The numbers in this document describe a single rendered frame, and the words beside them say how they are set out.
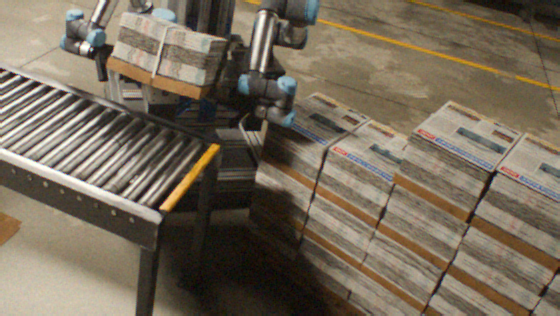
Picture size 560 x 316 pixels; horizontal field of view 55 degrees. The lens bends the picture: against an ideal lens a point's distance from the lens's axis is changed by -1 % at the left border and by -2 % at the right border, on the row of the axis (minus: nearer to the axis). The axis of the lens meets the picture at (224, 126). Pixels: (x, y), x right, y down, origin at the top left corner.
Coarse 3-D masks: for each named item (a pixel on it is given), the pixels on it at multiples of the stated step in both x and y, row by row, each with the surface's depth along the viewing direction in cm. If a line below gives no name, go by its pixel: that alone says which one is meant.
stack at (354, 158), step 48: (288, 144) 224; (336, 144) 215; (384, 144) 220; (288, 192) 233; (336, 192) 216; (384, 192) 201; (288, 240) 243; (336, 240) 224; (384, 240) 207; (432, 240) 194; (480, 240) 182; (288, 288) 254; (336, 288) 232; (384, 288) 216; (432, 288) 199; (528, 288) 176
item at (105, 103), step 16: (0, 64) 235; (48, 80) 229; (80, 96) 223; (96, 96) 224; (128, 112) 217; (144, 112) 219; (160, 128) 214; (176, 128) 213; (208, 144) 208; (224, 144) 211
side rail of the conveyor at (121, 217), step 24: (0, 168) 183; (24, 168) 179; (48, 168) 181; (24, 192) 184; (48, 192) 179; (72, 192) 175; (96, 192) 174; (96, 216) 175; (120, 216) 171; (144, 216) 168; (144, 240) 172
